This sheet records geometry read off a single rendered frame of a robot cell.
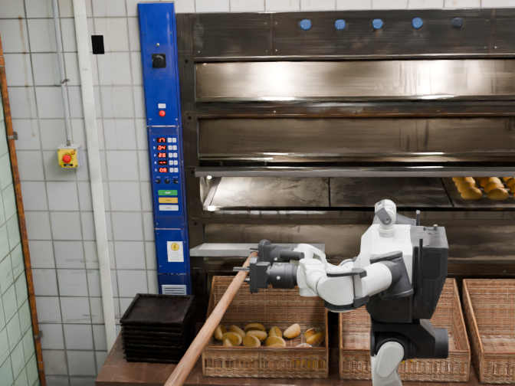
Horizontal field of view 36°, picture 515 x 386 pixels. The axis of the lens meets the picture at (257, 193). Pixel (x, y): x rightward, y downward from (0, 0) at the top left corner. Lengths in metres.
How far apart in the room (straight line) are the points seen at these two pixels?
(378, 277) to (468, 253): 1.40
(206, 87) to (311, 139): 0.53
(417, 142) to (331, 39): 0.60
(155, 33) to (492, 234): 1.81
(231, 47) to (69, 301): 1.53
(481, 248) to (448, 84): 0.80
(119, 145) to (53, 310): 0.96
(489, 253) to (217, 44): 1.59
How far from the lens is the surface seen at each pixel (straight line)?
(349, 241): 3.75
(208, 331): 1.88
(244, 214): 3.71
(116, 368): 3.67
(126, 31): 3.60
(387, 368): 2.94
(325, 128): 3.59
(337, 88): 3.52
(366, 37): 3.51
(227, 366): 3.50
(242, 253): 3.20
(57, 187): 3.87
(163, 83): 3.57
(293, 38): 3.51
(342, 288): 2.37
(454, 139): 3.63
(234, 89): 3.54
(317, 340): 3.69
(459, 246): 3.80
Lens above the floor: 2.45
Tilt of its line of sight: 19 degrees down
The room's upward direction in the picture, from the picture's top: 2 degrees counter-clockwise
